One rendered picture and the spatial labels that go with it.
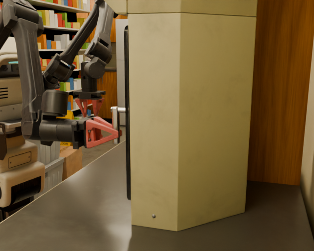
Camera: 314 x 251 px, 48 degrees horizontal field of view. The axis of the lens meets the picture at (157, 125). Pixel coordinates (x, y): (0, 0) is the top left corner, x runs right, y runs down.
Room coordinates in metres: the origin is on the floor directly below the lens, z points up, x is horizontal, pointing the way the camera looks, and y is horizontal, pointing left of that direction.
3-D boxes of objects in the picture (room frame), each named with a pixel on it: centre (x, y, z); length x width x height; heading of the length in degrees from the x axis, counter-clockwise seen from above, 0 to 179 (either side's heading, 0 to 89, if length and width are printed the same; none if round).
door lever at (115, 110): (0.81, 0.08, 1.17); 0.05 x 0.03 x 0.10; 73
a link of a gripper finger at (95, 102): (1.29, 0.24, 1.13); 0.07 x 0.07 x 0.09; 73
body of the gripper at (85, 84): (1.29, 0.25, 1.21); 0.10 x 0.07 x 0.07; 73
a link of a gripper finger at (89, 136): (0.83, 0.13, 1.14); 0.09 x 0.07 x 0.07; 74
